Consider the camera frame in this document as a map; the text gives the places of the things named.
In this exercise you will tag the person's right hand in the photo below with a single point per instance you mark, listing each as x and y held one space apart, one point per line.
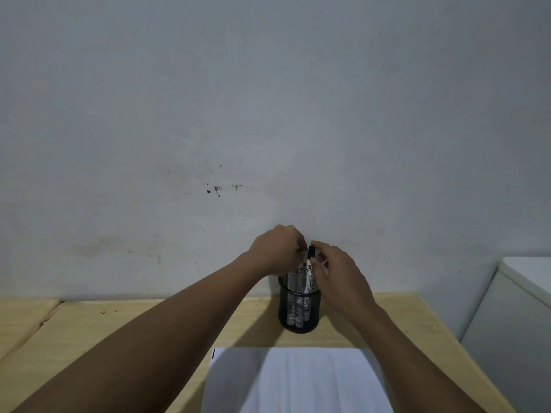
342 279

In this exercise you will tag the person's left hand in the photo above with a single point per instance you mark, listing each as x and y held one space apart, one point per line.
275 249

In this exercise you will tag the person's left fingers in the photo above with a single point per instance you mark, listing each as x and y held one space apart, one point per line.
300 249

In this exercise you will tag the person's right thumb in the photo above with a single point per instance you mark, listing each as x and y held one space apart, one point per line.
317 275

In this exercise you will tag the white marker with black cap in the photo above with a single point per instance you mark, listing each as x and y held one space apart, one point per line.
309 266

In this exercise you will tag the person's left forearm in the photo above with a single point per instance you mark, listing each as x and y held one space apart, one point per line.
142 344

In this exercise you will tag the person's right forearm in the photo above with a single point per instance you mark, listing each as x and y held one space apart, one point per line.
413 361

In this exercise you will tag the white markers in holder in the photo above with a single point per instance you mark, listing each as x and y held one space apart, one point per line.
297 296

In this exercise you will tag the black mesh pen holder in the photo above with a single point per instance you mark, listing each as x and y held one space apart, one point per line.
299 313

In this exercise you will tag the white paper sheet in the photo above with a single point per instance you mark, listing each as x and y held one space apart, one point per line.
297 380

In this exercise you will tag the white appliance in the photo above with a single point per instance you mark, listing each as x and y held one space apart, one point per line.
512 335

